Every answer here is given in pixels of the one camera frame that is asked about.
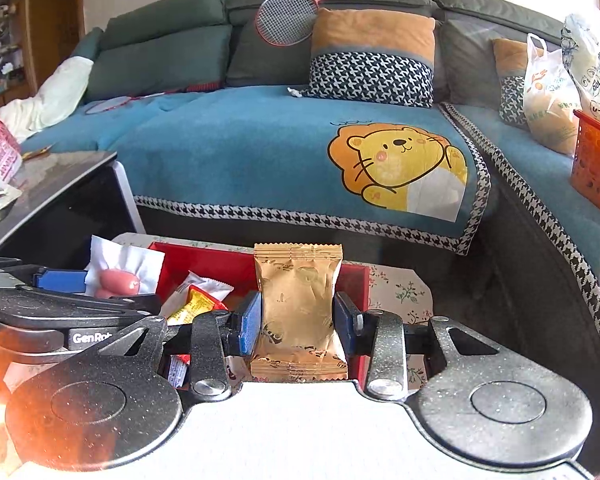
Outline red yellow snack packet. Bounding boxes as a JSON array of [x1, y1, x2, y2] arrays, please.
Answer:
[[164, 284, 230, 388]]

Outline white long snack packet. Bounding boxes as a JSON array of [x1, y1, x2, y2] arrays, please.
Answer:
[[160, 271, 234, 318]]

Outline gold foil snack packet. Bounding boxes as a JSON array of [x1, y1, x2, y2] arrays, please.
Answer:
[[250, 243, 348, 382]]

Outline vacuum packed pink sausages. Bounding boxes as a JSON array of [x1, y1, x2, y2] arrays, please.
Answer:
[[85, 236, 164, 298]]

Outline floral tablecloth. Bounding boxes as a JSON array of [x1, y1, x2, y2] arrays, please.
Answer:
[[111, 231, 434, 391]]

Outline red cardboard box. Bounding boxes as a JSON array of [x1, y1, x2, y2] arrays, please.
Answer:
[[157, 243, 368, 400]]

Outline black glossy coffee table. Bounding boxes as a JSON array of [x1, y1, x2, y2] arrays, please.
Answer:
[[0, 151, 146, 269]]

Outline blue lion sofa cover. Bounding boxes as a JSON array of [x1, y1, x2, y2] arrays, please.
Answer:
[[19, 84, 600, 376]]

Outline white cloth on sofa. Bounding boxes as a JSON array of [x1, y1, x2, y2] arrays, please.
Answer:
[[0, 56, 94, 143]]

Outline orange plastic basket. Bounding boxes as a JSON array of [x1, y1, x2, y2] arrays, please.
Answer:
[[570, 110, 600, 209]]

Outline houndstooth orange cushion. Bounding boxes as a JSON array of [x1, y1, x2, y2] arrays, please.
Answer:
[[303, 9, 436, 108]]

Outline white printed shopping bag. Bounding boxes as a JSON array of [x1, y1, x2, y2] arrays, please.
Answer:
[[522, 34, 580, 157]]

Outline wooden display shelf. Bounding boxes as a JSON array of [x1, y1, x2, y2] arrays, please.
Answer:
[[0, 0, 84, 107]]

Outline dark green sofa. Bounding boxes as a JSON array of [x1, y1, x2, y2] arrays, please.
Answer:
[[69, 0, 600, 111]]

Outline red badminton racket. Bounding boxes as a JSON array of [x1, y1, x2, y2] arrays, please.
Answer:
[[254, 0, 325, 48]]

